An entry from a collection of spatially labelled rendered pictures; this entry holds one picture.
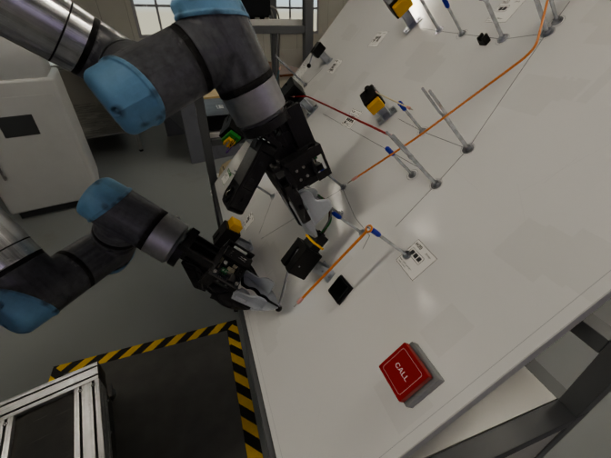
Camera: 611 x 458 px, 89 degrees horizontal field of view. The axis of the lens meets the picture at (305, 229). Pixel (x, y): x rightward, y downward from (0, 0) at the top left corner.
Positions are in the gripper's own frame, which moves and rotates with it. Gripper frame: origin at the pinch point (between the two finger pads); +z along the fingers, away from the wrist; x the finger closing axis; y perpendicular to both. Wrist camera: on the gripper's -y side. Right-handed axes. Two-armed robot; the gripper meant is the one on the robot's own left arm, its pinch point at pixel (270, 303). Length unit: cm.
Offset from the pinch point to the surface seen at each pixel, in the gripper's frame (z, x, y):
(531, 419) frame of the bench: 55, 1, 16
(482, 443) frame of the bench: 45.7, -6.9, 11.9
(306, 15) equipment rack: -31, 106, -6
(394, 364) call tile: 10.6, -7.6, 23.8
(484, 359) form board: 15.7, -5.0, 32.3
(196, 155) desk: -71, 215, -271
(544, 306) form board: 15.9, 0.7, 39.0
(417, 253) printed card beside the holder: 10.1, 9.4, 25.3
